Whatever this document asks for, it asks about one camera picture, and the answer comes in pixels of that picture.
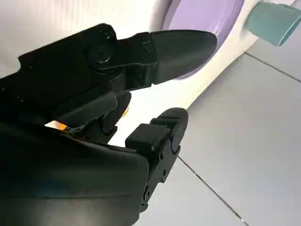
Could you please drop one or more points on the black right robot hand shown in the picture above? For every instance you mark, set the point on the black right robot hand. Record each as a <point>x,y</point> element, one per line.
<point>58,169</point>

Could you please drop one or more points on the orange and white toy bread roll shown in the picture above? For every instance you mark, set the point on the orange and white toy bread roll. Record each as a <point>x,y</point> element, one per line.
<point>126,113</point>

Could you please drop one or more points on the pale green mug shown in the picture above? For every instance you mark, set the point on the pale green mug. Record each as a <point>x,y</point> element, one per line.
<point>265,23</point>

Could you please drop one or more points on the lilac plate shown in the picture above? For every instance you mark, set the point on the lilac plate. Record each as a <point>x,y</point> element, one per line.
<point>200,14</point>

